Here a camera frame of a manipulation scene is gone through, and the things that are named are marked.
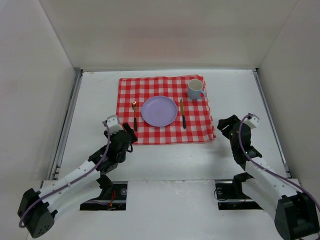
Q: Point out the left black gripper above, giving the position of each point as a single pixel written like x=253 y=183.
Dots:
x=126 y=136

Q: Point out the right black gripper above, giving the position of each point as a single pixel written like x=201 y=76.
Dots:
x=230 y=123

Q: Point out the gold fork dark handle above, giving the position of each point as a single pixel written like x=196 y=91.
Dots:
x=134 y=108

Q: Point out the lilac plastic plate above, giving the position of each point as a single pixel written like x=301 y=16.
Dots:
x=159 y=111

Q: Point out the red white checkered cloth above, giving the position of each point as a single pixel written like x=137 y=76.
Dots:
x=199 y=122

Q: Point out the gold knife dark handle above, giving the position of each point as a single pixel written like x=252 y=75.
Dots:
x=181 y=104

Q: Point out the white mug blue handle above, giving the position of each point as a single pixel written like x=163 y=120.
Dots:
x=195 y=89

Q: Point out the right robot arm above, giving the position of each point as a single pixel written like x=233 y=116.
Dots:
x=292 y=208

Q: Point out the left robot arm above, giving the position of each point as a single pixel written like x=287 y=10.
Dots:
x=39 y=209

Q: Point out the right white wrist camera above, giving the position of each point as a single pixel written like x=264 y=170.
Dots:
x=252 y=121

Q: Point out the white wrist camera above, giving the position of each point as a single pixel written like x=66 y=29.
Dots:
x=113 y=125
x=252 y=121

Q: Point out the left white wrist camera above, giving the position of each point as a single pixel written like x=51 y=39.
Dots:
x=113 y=125

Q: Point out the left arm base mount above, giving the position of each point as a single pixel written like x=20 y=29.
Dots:
x=113 y=196

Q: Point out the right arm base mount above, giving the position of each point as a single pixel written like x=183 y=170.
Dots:
x=229 y=195

